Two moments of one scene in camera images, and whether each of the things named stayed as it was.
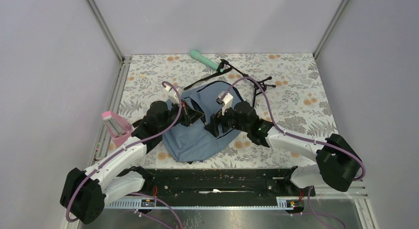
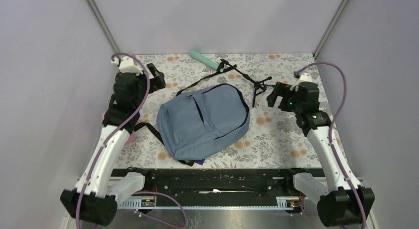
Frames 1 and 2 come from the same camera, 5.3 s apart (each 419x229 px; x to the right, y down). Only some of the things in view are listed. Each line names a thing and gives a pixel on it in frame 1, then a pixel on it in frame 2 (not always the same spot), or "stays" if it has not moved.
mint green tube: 195,55 stays
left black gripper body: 185,119 -> 155,83
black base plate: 220,183 stays
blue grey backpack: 197,142 stays
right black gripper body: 228,121 -> 289,102
